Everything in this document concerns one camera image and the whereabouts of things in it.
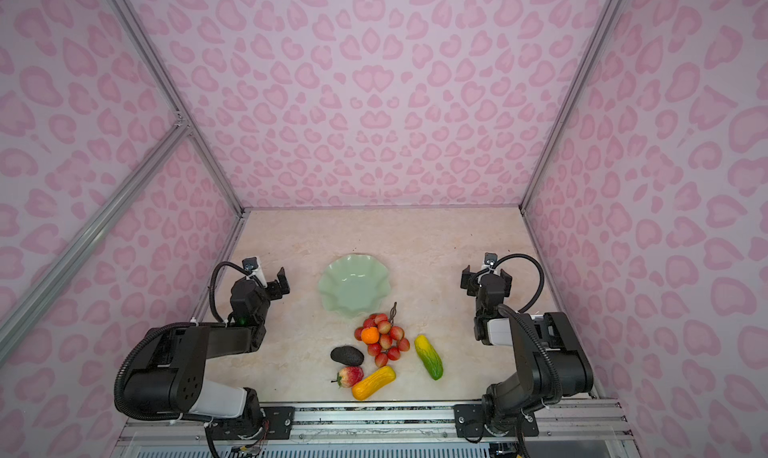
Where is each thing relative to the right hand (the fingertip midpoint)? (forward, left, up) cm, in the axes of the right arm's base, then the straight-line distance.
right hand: (487, 265), depth 92 cm
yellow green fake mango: (-26, +19, -5) cm, 33 cm away
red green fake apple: (-31, +39, -5) cm, 50 cm away
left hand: (-3, +67, +2) cm, 67 cm away
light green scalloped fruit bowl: (-3, +42, -8) cm, 43 cm away
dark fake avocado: (-26, +40, -5) cm, 48 cm away
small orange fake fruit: (-22, +34, -1) cm, 41 cm away
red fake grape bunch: (-23, +31, -2) cm, 38 cm away
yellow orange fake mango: (-33, +33, -6) cm, 46 cm away
